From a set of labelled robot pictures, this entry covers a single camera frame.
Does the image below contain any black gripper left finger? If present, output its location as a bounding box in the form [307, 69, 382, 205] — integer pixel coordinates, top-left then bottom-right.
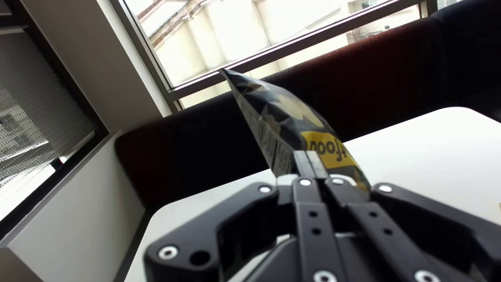
[293, 150, 347, 282]

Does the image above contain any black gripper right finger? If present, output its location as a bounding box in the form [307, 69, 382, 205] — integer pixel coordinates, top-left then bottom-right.
[307, 150, 470, 282]

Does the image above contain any white square table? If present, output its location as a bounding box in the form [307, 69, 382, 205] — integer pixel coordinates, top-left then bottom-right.
[122, 107, 501, 282]

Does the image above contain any black snack packet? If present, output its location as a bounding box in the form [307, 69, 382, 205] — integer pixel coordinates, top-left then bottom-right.
[221, 69, 371, 191]

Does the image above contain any dark bench sofa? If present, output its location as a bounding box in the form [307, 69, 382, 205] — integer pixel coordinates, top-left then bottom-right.
[114, 0, 501, 213]

